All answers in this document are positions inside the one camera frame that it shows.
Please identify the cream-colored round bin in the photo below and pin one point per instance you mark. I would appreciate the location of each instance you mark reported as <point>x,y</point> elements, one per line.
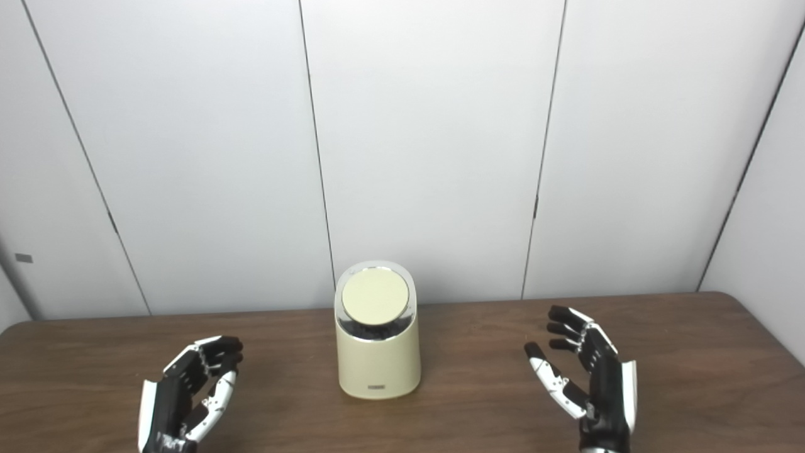
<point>377,365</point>

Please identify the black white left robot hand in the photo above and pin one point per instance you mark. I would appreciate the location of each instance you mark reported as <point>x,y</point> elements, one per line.
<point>166,402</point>

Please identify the cream round bin lid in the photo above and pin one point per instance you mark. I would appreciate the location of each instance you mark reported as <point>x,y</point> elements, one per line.
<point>375,296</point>

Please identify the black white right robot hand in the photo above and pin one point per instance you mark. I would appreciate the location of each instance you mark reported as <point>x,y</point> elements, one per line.
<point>610,396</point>

